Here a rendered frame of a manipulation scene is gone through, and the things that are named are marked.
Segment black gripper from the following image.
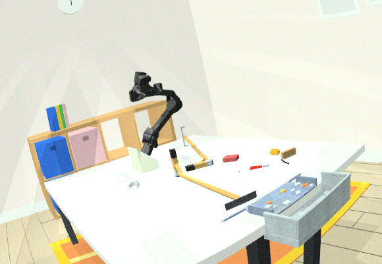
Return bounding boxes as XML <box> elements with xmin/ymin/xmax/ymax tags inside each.
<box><xmin>129</xmin><ymin>82</ymin><xmax>163</xmax><ymax>102</ymax></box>

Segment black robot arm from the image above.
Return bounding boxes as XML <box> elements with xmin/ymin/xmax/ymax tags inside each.
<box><xmin>132</xmin><ymin>72</ymin><xmax>182</xmax><ymax>156</ymax></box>

